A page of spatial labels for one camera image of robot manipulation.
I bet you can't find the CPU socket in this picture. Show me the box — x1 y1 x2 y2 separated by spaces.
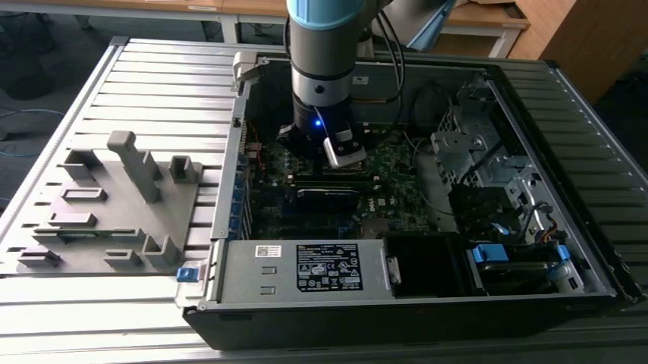
314 162 366 176

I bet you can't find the green motherboard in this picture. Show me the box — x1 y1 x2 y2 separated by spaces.
245 127 446 242

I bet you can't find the metal drive cage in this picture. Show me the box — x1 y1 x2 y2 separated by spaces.
428 70 545 236

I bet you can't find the silver power supply unit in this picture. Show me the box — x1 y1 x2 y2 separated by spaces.
199 238 396 304

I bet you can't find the grey parts rack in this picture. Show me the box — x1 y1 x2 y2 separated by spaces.
14 130 207 276

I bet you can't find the wooden desk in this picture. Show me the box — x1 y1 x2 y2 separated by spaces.
221 0 531 58
0 0 239 42

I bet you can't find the blue disk carrier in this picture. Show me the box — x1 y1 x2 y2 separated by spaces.
467 243 510 263

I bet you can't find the green RAM stick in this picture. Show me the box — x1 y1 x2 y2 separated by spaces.
56 230 112 240

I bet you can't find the black PC case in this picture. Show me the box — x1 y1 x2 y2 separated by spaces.
173 51 646 352

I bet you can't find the wooden cabinet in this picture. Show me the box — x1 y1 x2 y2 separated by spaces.
507 0 648 105

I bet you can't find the red wire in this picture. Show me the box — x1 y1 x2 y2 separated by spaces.
248 120 267 170

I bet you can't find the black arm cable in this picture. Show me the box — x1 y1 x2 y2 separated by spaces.
376 11 407 127

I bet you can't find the blue floor cable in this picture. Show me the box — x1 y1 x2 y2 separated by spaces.
0 108 66 158

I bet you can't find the coloured wire bundle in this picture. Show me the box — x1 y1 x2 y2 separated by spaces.
535 223 566 246

